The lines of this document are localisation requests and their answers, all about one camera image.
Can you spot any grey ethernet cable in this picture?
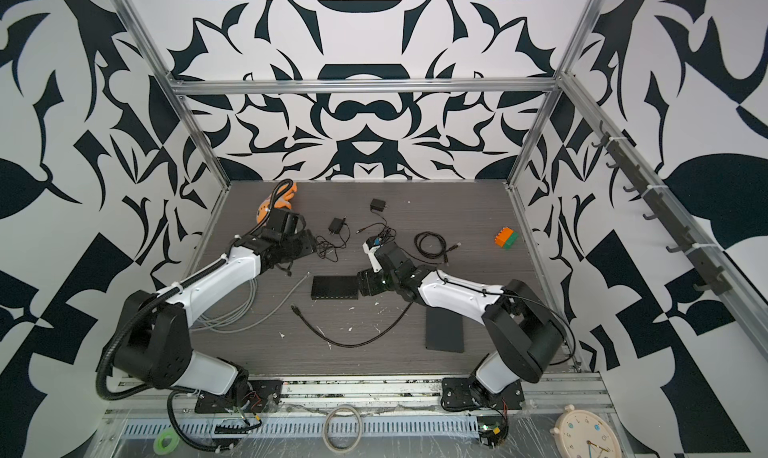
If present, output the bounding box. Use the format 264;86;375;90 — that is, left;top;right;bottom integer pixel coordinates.
191;270;312;334

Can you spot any black network switch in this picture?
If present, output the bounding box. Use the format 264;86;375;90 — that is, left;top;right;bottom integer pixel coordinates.
310;275;359;300

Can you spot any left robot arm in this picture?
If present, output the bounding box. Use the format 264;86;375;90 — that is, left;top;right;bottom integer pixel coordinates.
95;208;315;401

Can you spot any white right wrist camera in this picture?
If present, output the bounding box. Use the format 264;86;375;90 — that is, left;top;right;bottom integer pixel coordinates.
363;236;382;273

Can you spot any loose black cable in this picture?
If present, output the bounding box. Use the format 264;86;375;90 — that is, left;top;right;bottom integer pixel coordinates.
290;298;415;349

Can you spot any orange plush toy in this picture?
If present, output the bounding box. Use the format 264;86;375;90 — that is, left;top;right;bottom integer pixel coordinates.
257;180;297;224

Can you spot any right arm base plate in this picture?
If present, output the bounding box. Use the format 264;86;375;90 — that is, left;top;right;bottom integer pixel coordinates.
440;377;525;412

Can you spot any beige cable ring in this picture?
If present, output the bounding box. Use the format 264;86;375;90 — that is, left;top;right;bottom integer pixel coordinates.
322;403;365;454

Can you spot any orange and green toy brick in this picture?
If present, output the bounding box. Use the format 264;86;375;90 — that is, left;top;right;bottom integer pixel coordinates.
494;227;519;249

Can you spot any green tape roll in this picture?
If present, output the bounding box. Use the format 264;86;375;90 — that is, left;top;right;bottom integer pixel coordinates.
153;428;181;456

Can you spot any black flat rectangular box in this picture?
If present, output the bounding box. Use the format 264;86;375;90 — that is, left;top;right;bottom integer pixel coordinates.
425;307;465;353

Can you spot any coiled black ethernet cable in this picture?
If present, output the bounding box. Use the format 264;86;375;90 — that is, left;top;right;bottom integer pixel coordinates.
413;230;462;264

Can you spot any black power adapter with cable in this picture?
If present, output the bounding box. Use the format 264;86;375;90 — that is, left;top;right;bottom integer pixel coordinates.
315;217;351;262

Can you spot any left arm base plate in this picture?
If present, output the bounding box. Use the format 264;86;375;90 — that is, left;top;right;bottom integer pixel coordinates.
194;379;283;414

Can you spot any white analog clock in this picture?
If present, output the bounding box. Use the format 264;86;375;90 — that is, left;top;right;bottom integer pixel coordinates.
550;404;623;458

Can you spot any black power adapter far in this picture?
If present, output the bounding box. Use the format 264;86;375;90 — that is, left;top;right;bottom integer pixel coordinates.
356;198;397;247

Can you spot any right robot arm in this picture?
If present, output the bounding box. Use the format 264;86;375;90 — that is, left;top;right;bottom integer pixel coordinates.
359;240;568;395

